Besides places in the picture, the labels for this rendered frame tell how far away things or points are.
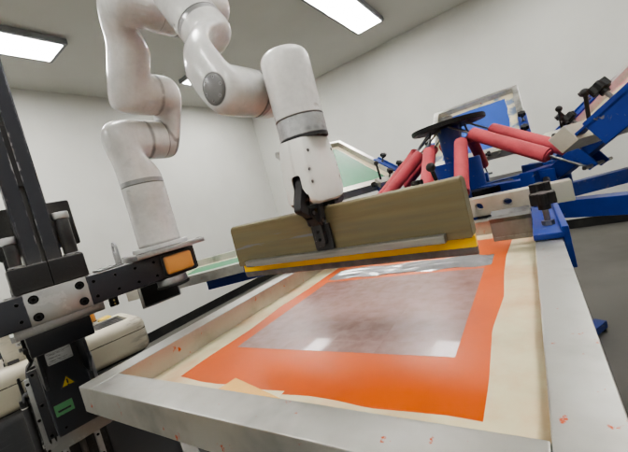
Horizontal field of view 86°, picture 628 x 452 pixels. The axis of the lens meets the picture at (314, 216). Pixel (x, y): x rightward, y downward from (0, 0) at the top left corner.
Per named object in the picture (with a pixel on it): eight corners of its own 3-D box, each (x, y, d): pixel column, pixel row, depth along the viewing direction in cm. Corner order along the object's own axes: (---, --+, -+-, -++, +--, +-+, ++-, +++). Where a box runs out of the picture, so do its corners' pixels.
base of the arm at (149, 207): (122, 257, 84) (104, 197, 83) (171, 243, 92) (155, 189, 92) (143, 253, 73) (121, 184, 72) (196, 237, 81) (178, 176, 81)
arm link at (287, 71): (216, 77, 54) (257, 85, 62) (233, 142, 55) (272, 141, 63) (284, 32, 45) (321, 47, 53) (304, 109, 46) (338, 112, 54)
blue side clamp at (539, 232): (578, 267, 53) (568, 225, 53) (540, 270, 56) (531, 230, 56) (562, 227, 78) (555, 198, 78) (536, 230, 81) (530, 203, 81)
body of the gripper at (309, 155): (302, 139, 58) (318, 202, 58) (263, 139, 49) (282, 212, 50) (338, 124, 54) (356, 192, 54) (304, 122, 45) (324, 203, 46)
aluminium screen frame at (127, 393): (686, 608, 14) (667, 525, 14) (86, 412, 47) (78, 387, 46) (554, 222, 79) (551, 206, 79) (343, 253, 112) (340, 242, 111)
